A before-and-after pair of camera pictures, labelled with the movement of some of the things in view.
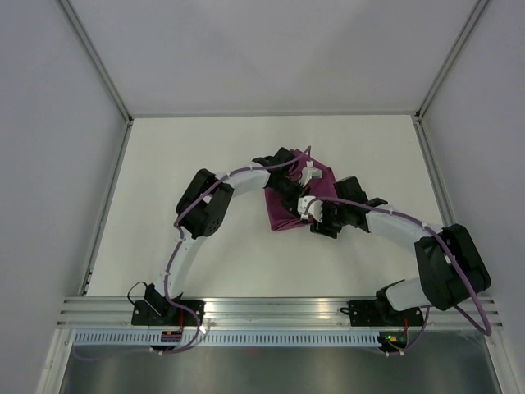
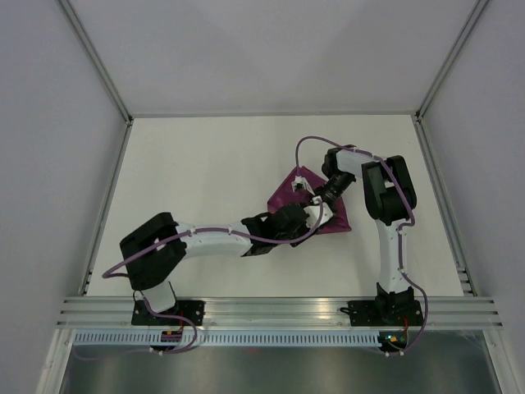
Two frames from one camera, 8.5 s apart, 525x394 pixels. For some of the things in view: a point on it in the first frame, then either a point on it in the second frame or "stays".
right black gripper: (324, 228) → (331, 206)
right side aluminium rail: (434, 175) stays
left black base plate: (166, 313) stays
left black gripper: (292, 203) → (304, 229)
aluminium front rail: (458, 312) stays
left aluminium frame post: (69, 11) stays
